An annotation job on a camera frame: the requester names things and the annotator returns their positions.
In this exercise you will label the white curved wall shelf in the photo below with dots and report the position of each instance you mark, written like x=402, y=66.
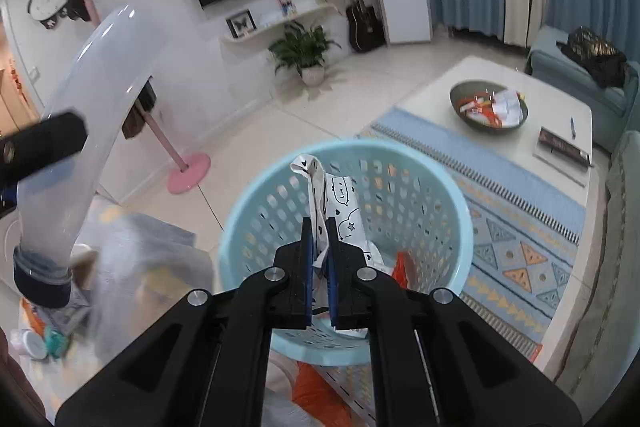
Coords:
x=319, y=9

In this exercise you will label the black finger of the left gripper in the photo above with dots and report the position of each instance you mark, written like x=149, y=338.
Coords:
x=41, y=145

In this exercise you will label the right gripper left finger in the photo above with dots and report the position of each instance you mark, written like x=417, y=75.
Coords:
x=205, y=361

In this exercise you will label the teal sofa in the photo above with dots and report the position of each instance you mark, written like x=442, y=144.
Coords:
x=614, y=110

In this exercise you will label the white patterned paper wrapper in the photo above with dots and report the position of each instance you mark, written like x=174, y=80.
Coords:
x=334, y=196

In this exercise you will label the black bag on sofa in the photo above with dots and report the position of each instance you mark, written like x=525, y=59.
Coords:
x=604, y=62

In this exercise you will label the white coffee table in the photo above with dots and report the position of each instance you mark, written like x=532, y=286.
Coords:
x=550, y=108

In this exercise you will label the framed butterfly picture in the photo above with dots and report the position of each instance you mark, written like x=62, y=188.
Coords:
x=241, y=24

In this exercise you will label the blue patterned rug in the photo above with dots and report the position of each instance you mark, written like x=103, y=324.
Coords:
x=525, y=232

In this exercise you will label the potted green plant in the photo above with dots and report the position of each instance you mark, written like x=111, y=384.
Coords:
x=303, y=50

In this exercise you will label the clear plastic bottle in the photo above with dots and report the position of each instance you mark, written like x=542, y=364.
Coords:
x=104, y=81

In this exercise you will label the pink coat rack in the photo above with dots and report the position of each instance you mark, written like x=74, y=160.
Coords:
x=188, y=172

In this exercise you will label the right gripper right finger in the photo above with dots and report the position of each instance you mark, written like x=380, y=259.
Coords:
x=435, y=361

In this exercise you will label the green bowl with trash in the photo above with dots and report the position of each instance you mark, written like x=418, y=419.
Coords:
x=488, y=106

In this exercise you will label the black acoustic guitar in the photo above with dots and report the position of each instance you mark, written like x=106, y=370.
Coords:
x=365, y=30

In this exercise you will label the light blue laundry basket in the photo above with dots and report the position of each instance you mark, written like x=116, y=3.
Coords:
x=384, y=198

